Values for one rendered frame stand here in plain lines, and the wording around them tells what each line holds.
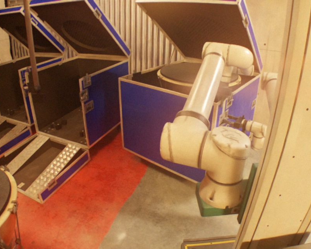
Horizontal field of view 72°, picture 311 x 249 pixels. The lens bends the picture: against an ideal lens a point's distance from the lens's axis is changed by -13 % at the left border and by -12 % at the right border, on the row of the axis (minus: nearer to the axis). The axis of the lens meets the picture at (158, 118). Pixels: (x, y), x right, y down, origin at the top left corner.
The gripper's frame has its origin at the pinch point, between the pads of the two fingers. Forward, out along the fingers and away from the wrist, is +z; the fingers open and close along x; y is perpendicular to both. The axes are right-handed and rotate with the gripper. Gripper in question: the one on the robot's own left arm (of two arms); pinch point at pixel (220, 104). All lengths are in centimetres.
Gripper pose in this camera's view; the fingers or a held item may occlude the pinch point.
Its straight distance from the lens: 186.4
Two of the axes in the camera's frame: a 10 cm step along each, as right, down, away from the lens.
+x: -7.8, -2.7, 5.6
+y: 6.1, -1.7, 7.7
